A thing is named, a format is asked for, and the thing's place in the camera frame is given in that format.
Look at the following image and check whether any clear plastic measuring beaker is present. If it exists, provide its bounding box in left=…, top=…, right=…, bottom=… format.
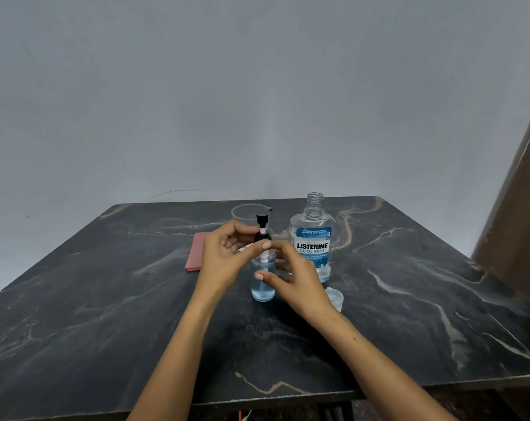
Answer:
left=231, top=203, right=273, bottom=229

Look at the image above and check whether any black pump dispenser head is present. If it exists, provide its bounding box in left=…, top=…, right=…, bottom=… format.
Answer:
left=254, top=209, right=273, bottom=242

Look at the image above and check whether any person's left forearm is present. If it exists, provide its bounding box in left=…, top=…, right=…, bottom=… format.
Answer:
left=127, top=289, right=220, bottom=421

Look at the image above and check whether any person's right forearm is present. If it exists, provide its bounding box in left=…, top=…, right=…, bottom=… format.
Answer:
left=311, top=311, right=460, bottom=421

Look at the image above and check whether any brown wooden door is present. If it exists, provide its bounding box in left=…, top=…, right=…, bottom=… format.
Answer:
left=471, top=88, right=530, bottom=313

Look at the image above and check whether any pink folded cloth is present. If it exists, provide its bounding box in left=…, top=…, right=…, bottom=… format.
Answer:
left=185, top=232, right=213, bottom=272

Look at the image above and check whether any clear plastic bottle cap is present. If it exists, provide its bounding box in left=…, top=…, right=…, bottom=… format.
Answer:
left=324, top=287, right=345, bottom=313

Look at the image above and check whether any clear mouthwash bottle blue label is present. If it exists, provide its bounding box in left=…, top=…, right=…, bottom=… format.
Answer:
left=288, top=192, right=338, bottom=284

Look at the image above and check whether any person's left hand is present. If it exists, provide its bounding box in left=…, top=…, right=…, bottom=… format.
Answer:
left=194, top=220, right=273, bottom=299

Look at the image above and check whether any small clear bottle blue liquid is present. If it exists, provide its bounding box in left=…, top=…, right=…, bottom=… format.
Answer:
left=250, top=249, right=277, bottom=303

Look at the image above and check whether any person's right hand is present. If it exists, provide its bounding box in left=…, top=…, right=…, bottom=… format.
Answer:
left=254, top=241, right=341, bottom=324

